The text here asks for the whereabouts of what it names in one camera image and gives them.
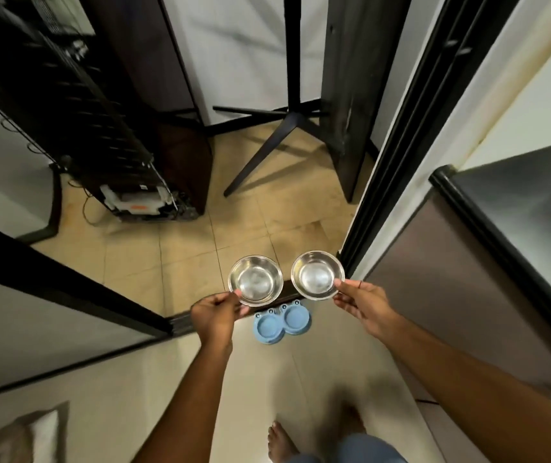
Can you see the person's left hand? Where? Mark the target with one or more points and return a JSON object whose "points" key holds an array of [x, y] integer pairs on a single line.
{"points": [[212, 320]]}

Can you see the person's right hand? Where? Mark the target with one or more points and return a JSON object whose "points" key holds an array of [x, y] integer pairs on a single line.
{"points": [[369, 306]]}

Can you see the person's left thumb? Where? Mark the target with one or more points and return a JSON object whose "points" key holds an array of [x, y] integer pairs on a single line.
{"points": [[229, 296]]}

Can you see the person's right thumb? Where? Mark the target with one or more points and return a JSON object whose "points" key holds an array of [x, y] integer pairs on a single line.
{"points": [[350, 284]]}

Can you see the steel bowl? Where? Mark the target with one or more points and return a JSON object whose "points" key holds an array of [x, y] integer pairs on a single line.
{"points": [[317, 275], [255, 280]]}

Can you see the person's left forearm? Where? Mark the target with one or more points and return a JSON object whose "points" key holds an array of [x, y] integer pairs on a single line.
{"points": [[186, 405]]}

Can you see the person's right forearm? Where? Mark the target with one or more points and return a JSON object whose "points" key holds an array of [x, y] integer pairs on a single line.
{"points": [[478, 400]]}

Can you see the blue double pet bowl holder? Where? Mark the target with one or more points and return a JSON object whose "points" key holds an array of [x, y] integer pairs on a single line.
{"points": [[282, 325]]}

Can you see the grey refrigerator with black trim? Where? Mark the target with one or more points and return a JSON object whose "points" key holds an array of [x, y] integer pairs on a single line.
{"points": [[502, 284]]}

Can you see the person's foot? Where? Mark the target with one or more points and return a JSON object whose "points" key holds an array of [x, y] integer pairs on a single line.
{"points": [[280, 443]]}

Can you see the person's leg in jeans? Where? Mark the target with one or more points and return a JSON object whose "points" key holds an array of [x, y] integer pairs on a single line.
{"points": [[362, 450]]}

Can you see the black framed glass door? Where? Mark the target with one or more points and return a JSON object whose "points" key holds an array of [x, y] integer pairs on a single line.
{"points": [[48, 303]]}

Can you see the dark wooden door panel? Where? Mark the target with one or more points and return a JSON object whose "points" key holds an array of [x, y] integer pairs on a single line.
{"points": [[360, 91]]}

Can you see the dark brown wooden cabinet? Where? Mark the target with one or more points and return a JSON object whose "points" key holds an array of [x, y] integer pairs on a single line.
{"points": [[159, 81]]}

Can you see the refrigerator with black coil back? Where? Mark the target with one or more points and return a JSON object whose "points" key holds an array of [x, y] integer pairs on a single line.
{"points": [[77, 115]]}

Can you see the beige cushion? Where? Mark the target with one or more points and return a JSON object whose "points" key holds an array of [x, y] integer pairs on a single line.
{"points": [[19, 436]]}

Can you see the black sliding door frame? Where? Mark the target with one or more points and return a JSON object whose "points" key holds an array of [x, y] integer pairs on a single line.
{"points": [[420, 125]]}

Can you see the black pedestal stand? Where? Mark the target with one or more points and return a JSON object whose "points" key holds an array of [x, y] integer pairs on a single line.
{"points": [[292, 91]]}

